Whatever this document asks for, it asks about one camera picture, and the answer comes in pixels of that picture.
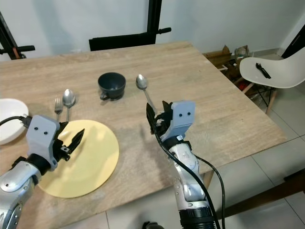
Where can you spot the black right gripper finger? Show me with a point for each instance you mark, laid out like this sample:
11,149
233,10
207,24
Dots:
151,117
166,109

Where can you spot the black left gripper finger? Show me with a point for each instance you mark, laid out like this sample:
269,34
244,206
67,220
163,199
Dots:
79,134
75,145

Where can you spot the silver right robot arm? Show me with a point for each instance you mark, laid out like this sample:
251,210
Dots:
190,186

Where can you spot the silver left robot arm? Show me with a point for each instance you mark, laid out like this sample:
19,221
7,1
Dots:
16,188

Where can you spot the round yellow plate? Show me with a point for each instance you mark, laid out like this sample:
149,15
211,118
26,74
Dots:
90,167

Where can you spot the silver metal fork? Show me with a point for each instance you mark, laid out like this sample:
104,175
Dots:
58,106

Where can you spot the silver metal spoon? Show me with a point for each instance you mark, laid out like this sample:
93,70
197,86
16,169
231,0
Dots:
141,82
68,97

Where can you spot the dark grey cup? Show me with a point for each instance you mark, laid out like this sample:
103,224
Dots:
112,84

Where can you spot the white bowl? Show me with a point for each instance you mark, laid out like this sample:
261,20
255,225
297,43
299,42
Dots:
10,131

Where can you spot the tapered wooden table leg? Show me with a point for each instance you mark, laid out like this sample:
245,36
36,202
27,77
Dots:
208,179

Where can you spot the black metal stand with pad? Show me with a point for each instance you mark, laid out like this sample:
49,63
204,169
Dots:
128,40

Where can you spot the open cardboard box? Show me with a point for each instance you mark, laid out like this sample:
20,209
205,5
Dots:
226,57

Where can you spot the black robot foot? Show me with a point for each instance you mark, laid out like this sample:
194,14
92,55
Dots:
153,225

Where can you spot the black plastic utensil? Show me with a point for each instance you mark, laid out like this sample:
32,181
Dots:
263,70

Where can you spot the white plastic chair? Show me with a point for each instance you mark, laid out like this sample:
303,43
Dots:
281,71

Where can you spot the dark brown wooden beam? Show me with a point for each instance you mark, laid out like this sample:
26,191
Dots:
267,200

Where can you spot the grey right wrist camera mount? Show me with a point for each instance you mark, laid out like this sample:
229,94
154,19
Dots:
182,118

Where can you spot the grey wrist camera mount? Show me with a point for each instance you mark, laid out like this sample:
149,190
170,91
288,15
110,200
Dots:
182,118
44,133

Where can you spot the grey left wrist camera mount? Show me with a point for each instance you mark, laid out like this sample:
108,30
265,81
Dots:
44,133

